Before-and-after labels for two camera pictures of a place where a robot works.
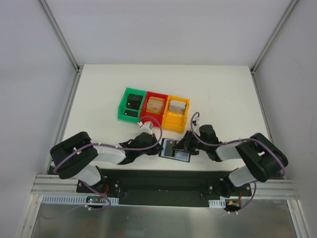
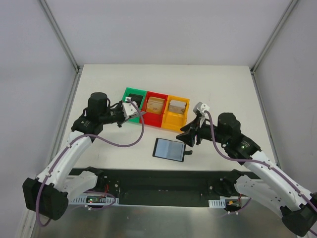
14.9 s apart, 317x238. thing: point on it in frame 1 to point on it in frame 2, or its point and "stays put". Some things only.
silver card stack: x=177 y=106 stays put
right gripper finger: x=188 y=138 to x=192 y=126
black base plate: x=164 y=187 stays put
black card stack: x=134 y=101 stays put
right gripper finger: x=184 y=144 to x=188 y=138
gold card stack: x=155 y=105 stays put
